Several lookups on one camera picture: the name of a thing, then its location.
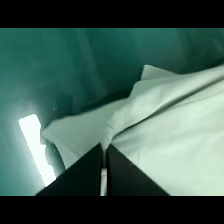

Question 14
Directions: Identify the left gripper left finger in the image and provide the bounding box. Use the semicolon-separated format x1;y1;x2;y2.
35;142;103;197

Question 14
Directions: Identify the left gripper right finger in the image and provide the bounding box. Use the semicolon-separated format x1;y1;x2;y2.
106;143;170;197

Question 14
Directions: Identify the white shirt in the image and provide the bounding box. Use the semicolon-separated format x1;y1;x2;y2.
41;63;224;197

